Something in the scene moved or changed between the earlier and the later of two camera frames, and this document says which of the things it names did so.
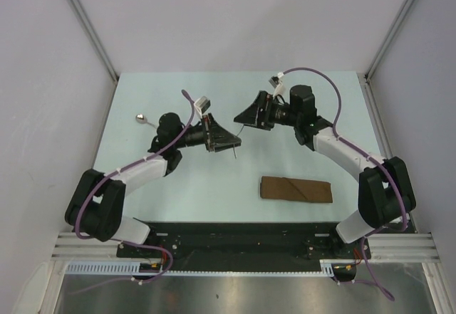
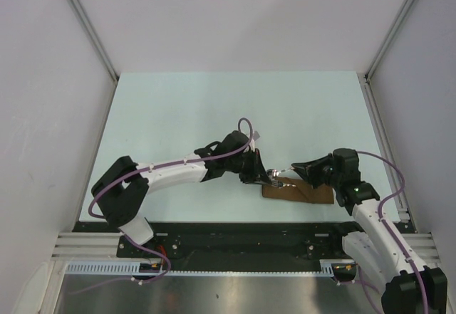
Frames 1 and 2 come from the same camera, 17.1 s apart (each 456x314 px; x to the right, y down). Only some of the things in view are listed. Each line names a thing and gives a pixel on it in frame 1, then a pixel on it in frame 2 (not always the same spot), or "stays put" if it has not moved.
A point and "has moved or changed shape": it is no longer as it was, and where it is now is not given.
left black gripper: (218, 138) to (256, 163)
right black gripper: (254, 115) to (308, 171)
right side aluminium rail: (379, 128) stays put
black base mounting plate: (308, 242) stays put
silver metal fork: (234, 151) has moved or changed shape
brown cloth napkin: (296, 189) stays put
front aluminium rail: (409, 247) stays put
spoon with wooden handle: (142, 119) to (274, 172)
